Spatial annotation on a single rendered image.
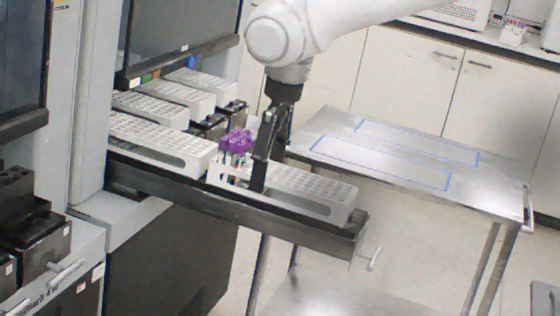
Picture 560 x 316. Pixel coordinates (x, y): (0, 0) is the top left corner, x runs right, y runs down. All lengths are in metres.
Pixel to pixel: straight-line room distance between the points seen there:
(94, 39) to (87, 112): 0.14
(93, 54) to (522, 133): 2.71
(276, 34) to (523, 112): 2.67
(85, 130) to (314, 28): 0.51
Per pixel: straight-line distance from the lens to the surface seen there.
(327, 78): 3.74
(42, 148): 1.26
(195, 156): 1.41
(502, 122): 3.66
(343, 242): 1.34
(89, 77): 1.33
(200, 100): 1.75
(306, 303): 2.08
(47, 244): 1.20
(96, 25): 1.31
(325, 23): 1.12
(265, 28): 1.08
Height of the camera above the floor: 1.42
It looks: 22 degrees down
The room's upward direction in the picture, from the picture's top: 12 degrees clockwise
